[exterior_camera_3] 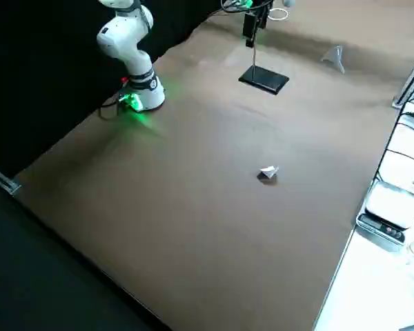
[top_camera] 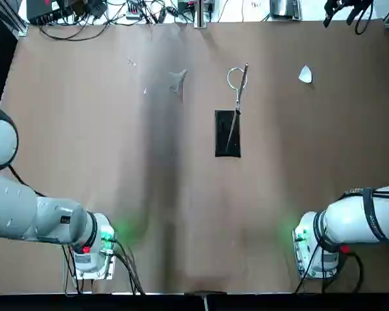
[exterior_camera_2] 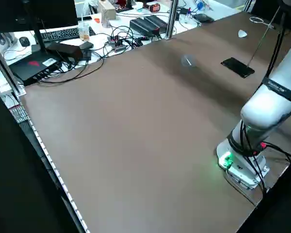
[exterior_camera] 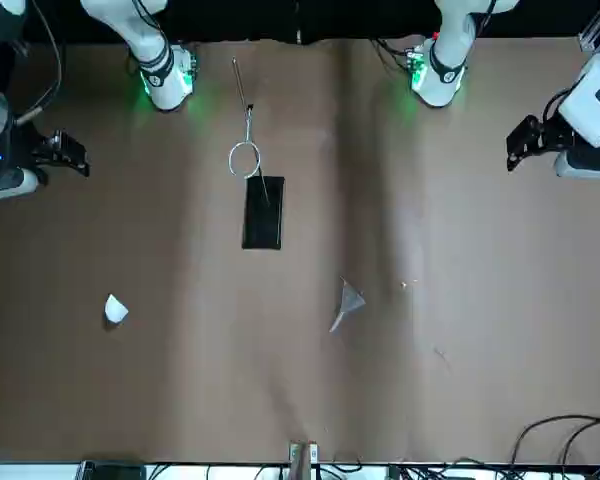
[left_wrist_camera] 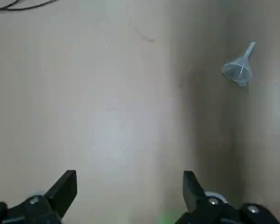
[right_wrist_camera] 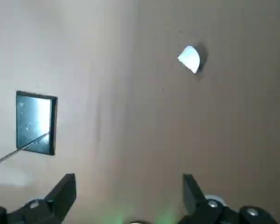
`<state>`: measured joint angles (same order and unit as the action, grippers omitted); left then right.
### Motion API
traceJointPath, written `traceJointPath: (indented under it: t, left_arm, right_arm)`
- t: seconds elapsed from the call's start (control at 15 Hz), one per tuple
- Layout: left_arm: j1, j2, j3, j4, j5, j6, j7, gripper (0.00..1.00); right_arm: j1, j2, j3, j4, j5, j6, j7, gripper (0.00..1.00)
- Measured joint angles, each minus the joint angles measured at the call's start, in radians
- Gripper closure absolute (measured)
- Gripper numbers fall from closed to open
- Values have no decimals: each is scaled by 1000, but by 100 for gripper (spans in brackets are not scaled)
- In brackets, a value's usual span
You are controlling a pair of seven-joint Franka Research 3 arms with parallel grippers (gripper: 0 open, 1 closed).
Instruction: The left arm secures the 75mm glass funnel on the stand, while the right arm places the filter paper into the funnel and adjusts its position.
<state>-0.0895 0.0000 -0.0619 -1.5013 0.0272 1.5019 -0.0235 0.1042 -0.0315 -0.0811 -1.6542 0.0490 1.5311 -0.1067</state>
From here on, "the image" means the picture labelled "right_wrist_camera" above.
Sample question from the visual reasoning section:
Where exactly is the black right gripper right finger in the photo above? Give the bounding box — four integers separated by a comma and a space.
183, 174, 278, 224

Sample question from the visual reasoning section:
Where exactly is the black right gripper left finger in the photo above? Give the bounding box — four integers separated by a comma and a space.
0, 173, 77, 224

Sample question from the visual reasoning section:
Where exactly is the white filter paper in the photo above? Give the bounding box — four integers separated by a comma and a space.
177, 45, 201, 74

